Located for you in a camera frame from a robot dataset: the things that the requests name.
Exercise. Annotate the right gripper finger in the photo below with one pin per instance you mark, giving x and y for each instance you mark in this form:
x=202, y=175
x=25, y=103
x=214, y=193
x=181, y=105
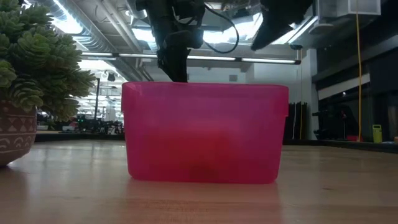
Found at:
x=269, y=34

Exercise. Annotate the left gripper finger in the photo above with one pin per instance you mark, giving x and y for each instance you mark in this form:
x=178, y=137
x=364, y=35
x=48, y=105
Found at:
x=169, y=70
x=182, y=71

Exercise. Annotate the pink translucent plastic bin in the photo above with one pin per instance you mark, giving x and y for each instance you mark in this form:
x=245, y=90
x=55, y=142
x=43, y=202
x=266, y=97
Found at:
x=202, y=109

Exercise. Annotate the long ceiling light bar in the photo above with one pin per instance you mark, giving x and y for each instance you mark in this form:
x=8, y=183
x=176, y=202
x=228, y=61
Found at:
x=140, y=55

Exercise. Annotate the black stacked panels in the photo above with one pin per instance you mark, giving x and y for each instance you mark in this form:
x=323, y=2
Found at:
x=295, y=121

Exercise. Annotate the green succulent plant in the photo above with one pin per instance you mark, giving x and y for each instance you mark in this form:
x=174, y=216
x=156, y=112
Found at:
x=37, y=56

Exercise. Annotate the small red object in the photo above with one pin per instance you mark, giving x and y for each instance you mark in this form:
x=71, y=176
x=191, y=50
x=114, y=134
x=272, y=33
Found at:
x=352, y=138

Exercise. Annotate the green canister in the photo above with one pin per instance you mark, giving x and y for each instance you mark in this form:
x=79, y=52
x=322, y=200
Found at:
x=377, y=135

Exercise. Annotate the brown patterned plant pot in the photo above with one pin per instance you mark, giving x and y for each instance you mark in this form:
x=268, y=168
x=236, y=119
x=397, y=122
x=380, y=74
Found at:
x=15, y=133

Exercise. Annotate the grey wall vent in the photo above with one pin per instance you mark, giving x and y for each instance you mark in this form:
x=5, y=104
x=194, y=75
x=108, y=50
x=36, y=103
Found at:
x=233, y=78

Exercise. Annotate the white ceiling duct box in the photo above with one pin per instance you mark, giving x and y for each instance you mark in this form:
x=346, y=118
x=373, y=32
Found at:
x=363, y=6

